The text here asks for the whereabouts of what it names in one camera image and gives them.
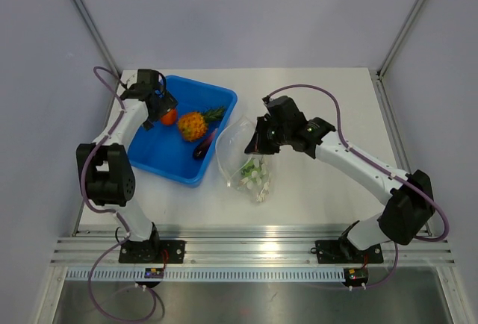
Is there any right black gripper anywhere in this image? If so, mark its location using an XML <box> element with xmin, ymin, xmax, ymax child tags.
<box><xmin>246</xmin><ymin>116</ymin><xmax>291</xmax><ymax>155</ymax></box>

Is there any orange toy fruit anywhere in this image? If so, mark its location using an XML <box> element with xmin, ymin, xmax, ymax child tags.
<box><xmin>161</xmin><ymin>108</ymin><xmax>178</xmax><ymax>126</ymax></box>

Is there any toy pineapple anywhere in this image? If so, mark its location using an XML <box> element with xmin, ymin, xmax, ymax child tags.
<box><xmin>176</xmin><ymin>106</ymin><xmax>226</xmax><ymax>142</ymax></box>

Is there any green toy ball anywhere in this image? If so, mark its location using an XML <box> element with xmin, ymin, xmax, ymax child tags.
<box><xmin>240</xmin><ymin>158</ymin><xmax>268</xmax><ymax>189</ymax></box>

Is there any clear zip top bag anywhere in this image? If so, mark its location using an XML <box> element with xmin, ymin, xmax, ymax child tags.
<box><xmin>215</xmin><ymin>116</ymin><xmax>274</xmax><ymax>204</ymax></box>

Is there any dark purple toy eggplant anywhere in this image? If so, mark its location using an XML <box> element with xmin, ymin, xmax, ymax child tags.
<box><xmin>193</xmin><ymin>128</ymin><xmax>217</xmax><ymax>160</ymax></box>

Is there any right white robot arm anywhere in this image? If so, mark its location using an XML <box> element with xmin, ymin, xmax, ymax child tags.
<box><xmin>244</xmin><ymin>115</ymin><xmax>435</xmax><ymax>263</ymax></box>

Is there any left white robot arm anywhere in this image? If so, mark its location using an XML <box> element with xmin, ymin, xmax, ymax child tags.
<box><xmin>75</xmin><ymin>69</ymin><xmax>178</xmax><ymax>264</ymax></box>

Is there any blue plastic bin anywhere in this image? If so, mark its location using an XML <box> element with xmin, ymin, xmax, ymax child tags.
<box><xmin>128</xmin><ymin>75</ymin><xmax>238</xmax><ymax>187</ymax></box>

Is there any right small circuit board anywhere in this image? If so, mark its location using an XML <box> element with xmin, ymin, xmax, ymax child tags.
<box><xmin>344</xmin><ymin>267</ymin><xmax>369</xmax><ymax>287</ymax></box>

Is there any small circuit board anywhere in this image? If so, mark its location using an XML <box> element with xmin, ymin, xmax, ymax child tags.
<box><xmin>144</xmin><ymin>268</ymin><xmax>164</xmax><ymax>279</ymax></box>
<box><xmin>344</xmin><ymin>267</ymin><xmax>369</xmax><ymax>287</ymax></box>

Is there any left small circuit board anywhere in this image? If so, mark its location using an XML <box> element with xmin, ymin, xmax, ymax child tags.
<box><xmin>144</xmin><ymin>268</ymin><xmax>164</xmax><ymax>279</ymax></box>

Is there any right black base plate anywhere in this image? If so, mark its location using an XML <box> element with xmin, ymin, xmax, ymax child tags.
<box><xmin>310</xmin><ymin>240</ymin><xmax>384</xmax><ymax>264</ymax></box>

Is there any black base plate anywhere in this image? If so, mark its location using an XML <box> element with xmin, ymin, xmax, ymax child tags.
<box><xmin>119</xmin><ymin>240</ymin><xmax>186</xmax><ymax>264</ymax></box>
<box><xmin>310</xmin><ymin>240</ymin><xmax>384</xmax><ymax>264</ymax></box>

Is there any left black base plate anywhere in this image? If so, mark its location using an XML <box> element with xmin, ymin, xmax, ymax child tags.
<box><xmin>119</xmin><ymin>240</ymin><xmax>186</xmax><ymax>264</ymax></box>

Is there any aluminium rail frame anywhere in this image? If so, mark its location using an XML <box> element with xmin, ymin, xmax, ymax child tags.
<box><xmin>50</xmin><ymin>225</ymin><xmax>456</xmax><ymax>267</ymax></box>

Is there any white slotted cable duct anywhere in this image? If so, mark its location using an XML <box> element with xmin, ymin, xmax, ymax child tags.
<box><xmin>66</xmin><ymin>267</ymin><xmax>344</xmax><ymax>283</ymax></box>

